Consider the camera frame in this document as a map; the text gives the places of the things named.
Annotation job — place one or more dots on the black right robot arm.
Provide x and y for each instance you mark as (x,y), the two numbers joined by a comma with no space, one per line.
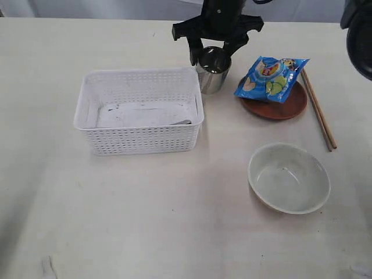
(356,19)

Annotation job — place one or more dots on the brown wooden plate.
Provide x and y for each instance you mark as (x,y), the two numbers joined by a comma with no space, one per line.
(292,107)

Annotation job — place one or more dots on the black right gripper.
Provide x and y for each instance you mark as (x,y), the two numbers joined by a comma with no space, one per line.
(219,21)

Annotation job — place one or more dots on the brown wooden chopstick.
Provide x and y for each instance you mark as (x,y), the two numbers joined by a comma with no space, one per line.
(328,130)
(316,111)

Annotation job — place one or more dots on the grey speckled ceramic bowl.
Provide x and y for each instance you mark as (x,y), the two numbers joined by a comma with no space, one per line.
(288,179)

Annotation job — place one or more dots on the silver metal fork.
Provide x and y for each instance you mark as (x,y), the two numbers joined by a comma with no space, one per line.
(184,122)

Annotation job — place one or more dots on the grey metal cup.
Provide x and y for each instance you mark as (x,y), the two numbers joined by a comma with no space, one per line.
(212,68)

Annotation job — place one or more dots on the blue chips snack bag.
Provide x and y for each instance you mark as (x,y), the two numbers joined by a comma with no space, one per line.
(270,79)

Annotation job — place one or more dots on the white perforated plastic basket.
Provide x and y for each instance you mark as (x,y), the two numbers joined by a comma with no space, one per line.
(131,111)

